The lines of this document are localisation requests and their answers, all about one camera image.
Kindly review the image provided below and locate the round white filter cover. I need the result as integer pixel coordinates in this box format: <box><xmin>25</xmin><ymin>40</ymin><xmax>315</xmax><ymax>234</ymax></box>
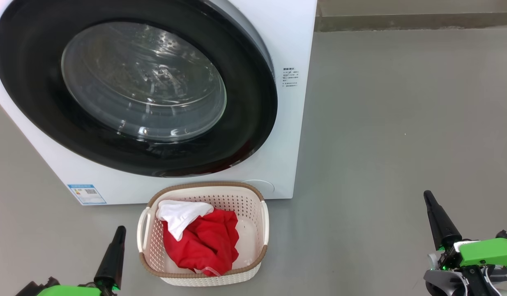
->
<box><xmin>242</xmin><ymin>179</ymin><xmax>275</xmax><ymax>194</ymax></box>

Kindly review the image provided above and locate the blue energy label sticker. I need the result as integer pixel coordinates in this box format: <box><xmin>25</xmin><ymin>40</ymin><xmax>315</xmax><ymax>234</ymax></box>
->
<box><xmin>67</xmin><ymin>184</ymin><xmax>107</xmax><ymax>205</ymax></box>

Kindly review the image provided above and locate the white front-load washing machine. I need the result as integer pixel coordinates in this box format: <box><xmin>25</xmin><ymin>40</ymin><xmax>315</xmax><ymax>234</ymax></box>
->
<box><xmin>0</xmin><ymin>0</ymin><xmax>318</xmax><ymax>205</ymax></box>

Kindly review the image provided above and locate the red and white garment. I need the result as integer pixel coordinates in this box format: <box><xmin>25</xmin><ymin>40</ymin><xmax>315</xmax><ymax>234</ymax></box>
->
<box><xmin>156</xmin><ymin>200</ymin><xmax>240</xmax><ymax>277</ymax></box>

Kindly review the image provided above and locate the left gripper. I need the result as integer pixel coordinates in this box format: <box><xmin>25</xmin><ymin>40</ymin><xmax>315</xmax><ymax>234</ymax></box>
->
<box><xmin>15</xmin><ymin>226</ymin><xmax>127</xmax><ymax>296</ymax></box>

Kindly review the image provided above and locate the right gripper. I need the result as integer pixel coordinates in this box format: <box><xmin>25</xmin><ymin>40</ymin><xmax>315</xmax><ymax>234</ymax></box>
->
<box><xmin>424</xmin><ymin>190</ymin><xmax>507</xmax><ymax>284</ymax></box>

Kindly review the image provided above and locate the cream perforated basket brown rim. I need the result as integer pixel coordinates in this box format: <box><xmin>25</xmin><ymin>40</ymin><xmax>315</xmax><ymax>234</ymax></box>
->
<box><xmin>137</xmin><ymin>182</ymin><xmax>270</xmax><ymax>287</ymax></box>

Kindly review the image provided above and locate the black round glass washer door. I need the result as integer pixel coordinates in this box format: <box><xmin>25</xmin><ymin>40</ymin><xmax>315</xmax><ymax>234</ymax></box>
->
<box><xmin>0</xmin><ymin>0</ymin><xmax>278</xmax><ymax>178</ymax></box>

